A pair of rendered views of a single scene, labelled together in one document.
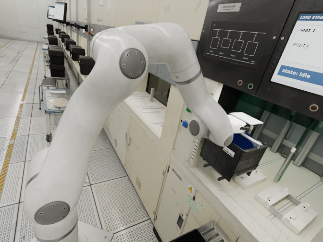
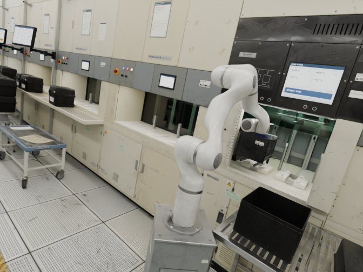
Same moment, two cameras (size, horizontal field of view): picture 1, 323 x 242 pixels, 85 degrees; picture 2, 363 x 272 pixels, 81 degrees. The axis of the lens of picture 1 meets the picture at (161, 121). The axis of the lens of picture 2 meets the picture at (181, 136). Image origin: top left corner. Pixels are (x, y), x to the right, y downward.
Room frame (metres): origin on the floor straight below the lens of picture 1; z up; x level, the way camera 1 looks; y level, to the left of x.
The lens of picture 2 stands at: (-0.50, 0.65, 1.39)
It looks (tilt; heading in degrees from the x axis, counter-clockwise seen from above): 13 degrees down; 341
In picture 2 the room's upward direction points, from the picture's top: 12 degrees clockwise
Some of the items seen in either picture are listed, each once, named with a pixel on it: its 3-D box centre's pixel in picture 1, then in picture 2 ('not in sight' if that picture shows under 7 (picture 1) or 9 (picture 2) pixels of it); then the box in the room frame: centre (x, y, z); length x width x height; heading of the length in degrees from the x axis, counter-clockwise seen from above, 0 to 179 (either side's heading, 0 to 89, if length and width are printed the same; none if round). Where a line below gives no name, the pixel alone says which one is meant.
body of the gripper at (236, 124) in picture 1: (229, 123); not in sight; (0.73, -0.30, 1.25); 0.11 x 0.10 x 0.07; 125
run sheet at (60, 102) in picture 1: (60, 102); (36, 138); (2.29, 1.48, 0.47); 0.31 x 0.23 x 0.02; 56
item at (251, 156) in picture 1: (233, 145); (257, 142); (0.79, -0.39, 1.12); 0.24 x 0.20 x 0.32; 35
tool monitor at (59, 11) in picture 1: (71, 17); (37, 42); (3.24, 1.81, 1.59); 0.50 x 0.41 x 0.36; 125
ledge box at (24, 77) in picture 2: (77, 53); (31, 83); (3.90, 2.07, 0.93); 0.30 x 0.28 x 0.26; 38
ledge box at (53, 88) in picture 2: (87, 65); (61, 96); (2.92, 1.38, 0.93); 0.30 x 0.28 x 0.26; 32
